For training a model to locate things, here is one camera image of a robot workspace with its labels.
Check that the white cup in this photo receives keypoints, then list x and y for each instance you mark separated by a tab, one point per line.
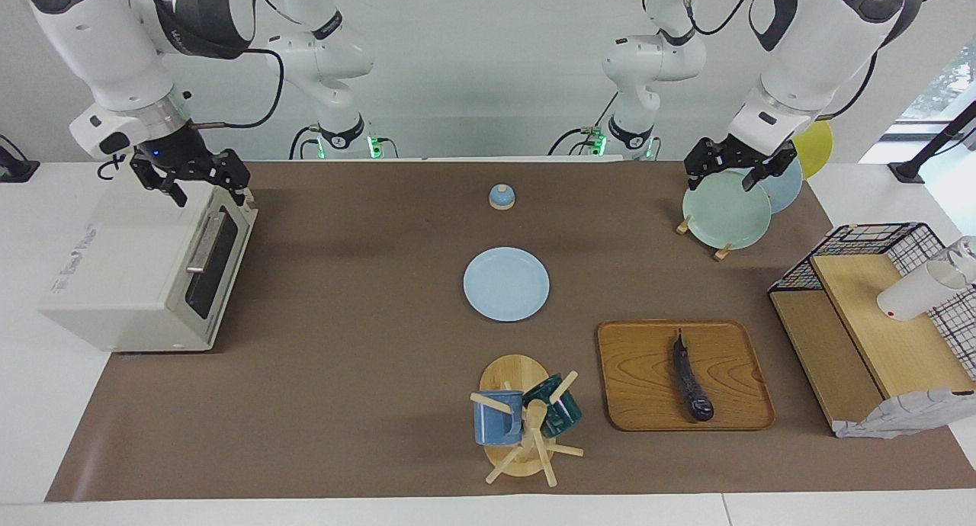
911	297

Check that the black stand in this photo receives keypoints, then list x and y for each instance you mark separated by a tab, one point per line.
934	145

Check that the clear glass cup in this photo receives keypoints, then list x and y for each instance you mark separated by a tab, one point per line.
967	253

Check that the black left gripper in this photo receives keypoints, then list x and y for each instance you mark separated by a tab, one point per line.
755	156

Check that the light blue serving plate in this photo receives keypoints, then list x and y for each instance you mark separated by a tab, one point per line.
506	284

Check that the yellow plate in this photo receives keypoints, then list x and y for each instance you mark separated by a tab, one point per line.
816	145

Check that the wooden step shelf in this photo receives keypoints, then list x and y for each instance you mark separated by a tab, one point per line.
900	343

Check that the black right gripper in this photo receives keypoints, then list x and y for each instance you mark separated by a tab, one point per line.
187	156

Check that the dark purple eggplant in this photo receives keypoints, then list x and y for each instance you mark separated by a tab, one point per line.
690	385

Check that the brown table mat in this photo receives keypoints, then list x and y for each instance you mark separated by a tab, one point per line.
343	358

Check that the pale green plate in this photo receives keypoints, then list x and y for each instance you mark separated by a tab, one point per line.
724	217

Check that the white patterned cloth liner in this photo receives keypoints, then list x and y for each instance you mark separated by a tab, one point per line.
900	415

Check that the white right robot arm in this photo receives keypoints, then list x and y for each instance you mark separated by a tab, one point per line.
107	46

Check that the dark green mug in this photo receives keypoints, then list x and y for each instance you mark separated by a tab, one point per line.
564	415

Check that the wooden plate rack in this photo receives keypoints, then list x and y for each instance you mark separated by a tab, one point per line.
723	251

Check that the blue mug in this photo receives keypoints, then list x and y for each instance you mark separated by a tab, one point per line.
494	427

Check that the light blue plate in rack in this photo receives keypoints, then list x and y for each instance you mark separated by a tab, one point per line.
787	190

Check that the wooden serving tray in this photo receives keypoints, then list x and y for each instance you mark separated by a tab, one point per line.
640	373

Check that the black clamp base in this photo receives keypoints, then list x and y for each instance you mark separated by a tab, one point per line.
17	171

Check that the wooden mug tree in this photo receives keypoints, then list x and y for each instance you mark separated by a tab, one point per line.
512	373

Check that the white toaster oven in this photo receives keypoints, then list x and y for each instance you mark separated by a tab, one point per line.
122	267

